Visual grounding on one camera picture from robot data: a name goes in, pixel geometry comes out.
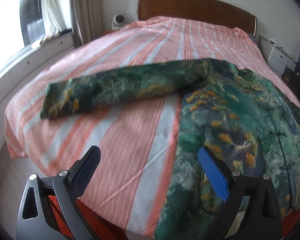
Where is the green landscape-print padded jacket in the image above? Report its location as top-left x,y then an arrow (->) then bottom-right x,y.
40,59 -> 300,239

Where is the pink striped bed sheet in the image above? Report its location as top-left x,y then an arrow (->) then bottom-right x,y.
5,16 -> 300,238

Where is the white window-side cabinet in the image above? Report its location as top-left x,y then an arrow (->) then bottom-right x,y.
0,31 -> 75,105

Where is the white nightstand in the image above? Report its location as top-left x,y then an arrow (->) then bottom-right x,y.
257,36 -> 296,77

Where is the brown wooden headboard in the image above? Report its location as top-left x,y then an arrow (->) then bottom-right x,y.
137,0 -> 257,36

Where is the beige curtain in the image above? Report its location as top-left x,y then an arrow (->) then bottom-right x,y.
70,0 -> 104,48

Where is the white sheer curtain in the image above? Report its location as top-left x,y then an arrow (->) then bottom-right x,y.
40,0 -> 71,36

